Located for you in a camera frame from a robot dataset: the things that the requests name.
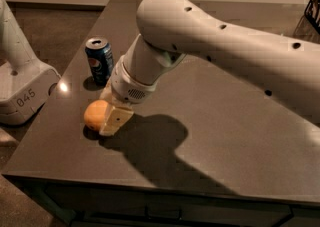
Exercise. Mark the black wire basket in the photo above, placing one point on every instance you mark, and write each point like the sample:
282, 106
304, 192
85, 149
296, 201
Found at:
312, 13

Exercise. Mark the blue Pepsi soda can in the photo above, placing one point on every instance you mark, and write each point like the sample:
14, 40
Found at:
100, 59

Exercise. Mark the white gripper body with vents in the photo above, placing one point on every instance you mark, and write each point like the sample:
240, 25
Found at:
128, 86

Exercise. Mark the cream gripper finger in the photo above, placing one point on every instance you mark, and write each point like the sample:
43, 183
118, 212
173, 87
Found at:
106, 93
114, 119

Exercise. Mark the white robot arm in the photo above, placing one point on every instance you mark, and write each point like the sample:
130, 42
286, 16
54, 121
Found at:
171, 29

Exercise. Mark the white robot base numbered 045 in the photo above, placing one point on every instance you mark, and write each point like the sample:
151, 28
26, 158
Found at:
25, 81

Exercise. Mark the orange fruit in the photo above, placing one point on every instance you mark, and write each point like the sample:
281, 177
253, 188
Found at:
94, 114

